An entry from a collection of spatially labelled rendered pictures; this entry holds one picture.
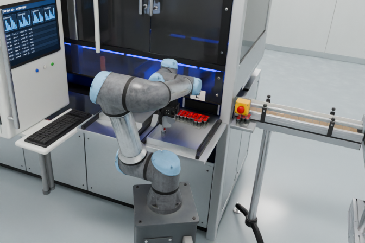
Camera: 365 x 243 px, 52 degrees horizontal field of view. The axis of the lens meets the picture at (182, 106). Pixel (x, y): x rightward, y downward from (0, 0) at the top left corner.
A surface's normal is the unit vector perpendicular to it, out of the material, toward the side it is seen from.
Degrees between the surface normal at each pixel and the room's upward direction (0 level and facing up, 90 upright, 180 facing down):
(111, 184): 90
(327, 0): 90
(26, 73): 90
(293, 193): 0
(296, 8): 90
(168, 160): 7
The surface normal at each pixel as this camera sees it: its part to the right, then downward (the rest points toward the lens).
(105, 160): -0.36, 0.39
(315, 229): 0.06, -0.90
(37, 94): 0.92, 0.22
